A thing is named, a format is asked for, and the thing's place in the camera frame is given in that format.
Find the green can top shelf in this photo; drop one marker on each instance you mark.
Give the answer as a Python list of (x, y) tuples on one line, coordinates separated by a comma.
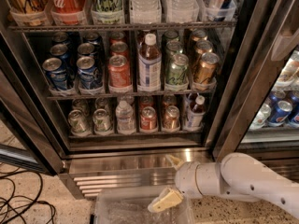
[(107, 11)]

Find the clear water bottle top right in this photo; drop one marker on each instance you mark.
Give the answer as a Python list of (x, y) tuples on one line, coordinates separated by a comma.
[(180, 11)]

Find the brown tea bottle middle shelf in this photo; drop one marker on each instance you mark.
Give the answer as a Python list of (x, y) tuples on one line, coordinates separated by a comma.
[(149, 64)]

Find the green can bottom front left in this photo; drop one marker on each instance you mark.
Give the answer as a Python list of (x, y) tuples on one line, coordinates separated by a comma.
[(80, 125)]

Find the clear water bottle bottom shelf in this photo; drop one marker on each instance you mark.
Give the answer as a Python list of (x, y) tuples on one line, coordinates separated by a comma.
[(125, 118)]

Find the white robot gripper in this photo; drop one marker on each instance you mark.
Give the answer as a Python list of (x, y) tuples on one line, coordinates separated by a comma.
[(186, 178)]

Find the gold can middle front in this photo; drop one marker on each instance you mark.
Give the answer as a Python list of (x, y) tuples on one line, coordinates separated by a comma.
[(205, 70)]

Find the red soda can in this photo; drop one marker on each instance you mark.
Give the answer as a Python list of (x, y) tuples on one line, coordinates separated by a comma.
[(148, 119), (119, 74)]

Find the clear plastic bin on floor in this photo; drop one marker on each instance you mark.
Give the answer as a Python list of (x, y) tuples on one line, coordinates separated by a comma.
[(130, 206)]

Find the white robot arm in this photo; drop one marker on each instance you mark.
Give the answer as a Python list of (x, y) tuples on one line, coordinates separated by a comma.
[(238, 177)]

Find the red coca cola can top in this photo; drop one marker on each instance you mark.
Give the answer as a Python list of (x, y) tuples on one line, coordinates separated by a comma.
[(67, 11)]

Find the closed fridge glass door right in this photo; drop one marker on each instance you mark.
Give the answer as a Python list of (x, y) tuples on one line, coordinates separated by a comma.
[(266, 33)]

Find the brown tea bottle shelf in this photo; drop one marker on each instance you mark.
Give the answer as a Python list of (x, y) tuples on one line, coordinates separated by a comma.
[(149, 64), (195, 113)]

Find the blue pepsi can right fridge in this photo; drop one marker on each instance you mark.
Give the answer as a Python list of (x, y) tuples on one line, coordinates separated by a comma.
[(280, 112)]

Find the blue pepsi can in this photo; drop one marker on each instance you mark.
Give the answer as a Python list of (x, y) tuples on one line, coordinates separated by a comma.
[(57, 74), (90, 76)]

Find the blue pepsi can front left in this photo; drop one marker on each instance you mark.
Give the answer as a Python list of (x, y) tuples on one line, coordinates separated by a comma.
[(57, 74)]

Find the green can middle front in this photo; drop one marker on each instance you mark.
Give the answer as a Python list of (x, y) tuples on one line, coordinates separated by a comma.
[(176, 73)]

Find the red soda can bottom front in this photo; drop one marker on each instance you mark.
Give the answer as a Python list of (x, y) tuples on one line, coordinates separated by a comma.
[(148, 119)]

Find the clear water bottle top left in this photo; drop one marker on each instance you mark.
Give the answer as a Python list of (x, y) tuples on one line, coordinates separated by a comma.
[(145, 11)]

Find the red soda can middle front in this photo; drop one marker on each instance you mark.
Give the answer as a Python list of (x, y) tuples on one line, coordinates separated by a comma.
[(119, 74)]

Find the orange can top shelf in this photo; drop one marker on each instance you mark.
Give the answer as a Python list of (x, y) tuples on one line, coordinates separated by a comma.
[(31, 12)]

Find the copper can bottom front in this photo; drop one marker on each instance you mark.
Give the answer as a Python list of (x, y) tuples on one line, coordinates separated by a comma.
[(171, 119)]

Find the brown tea bottle bottom shelf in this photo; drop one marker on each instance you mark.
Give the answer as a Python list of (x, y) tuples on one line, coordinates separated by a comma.
[(195, 113)]

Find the open fridge glass door left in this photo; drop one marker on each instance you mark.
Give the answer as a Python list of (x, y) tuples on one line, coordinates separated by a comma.
[(20, 116)]

